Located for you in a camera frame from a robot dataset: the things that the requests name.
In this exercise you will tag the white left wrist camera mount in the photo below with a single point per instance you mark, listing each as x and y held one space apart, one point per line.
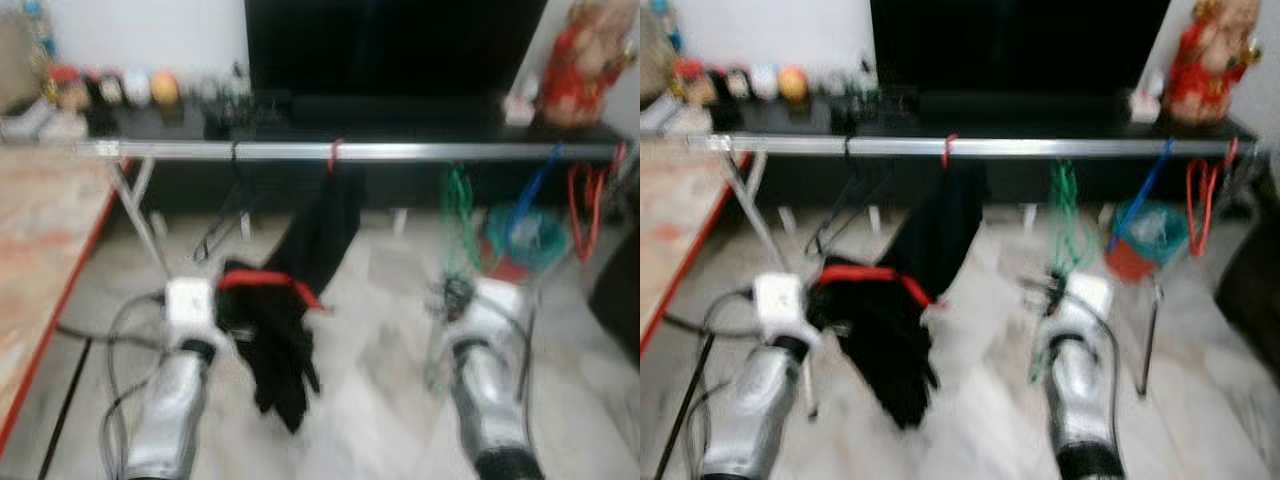
785 305
188 310

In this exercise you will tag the silver metal clothes rack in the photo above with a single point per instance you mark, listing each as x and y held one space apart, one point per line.
1050 146
400 151

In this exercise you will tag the red-robed fortune doll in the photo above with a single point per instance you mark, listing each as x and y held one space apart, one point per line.
1210 60
585 60

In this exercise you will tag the white box black lid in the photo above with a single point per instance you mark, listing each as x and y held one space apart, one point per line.
665 115
30 120

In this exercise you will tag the orange round figurine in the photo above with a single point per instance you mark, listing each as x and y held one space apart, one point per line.
792 83
165 88

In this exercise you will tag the black T-shirt green logo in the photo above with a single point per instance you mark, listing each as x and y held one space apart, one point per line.
945 225
325 230

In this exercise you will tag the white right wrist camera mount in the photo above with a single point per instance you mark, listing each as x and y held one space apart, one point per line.
497 310
1090 300

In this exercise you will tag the black round figurine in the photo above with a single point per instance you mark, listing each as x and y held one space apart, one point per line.
732 83
106 88

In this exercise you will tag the white pink tissue box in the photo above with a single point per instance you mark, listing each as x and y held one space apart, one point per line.
1148 105
520 108

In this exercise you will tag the white round figurine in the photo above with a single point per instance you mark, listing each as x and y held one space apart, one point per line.
137 87
764 82

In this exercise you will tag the black soundbar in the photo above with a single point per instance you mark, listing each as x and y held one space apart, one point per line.
1020 107
400 110

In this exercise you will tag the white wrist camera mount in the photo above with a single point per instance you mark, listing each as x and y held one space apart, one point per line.
1090 300
188 310
785 305
497 310

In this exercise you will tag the black television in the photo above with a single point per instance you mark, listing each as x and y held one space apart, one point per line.
400 45
1020 45

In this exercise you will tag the light wooden cabinet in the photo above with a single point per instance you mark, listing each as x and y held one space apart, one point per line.
655 60
20 60

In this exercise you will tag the red bin teal bag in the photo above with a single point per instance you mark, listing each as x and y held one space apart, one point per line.
1150 235
530 240

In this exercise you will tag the blue plastic hanger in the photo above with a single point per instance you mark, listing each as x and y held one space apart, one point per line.
535 195
1140 192

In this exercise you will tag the red plastic hanger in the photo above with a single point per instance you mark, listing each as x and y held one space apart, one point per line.
262 277
335 155
870 272
948 150

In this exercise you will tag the red-capped figurine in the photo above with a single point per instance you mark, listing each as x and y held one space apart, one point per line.
66 88
693 82

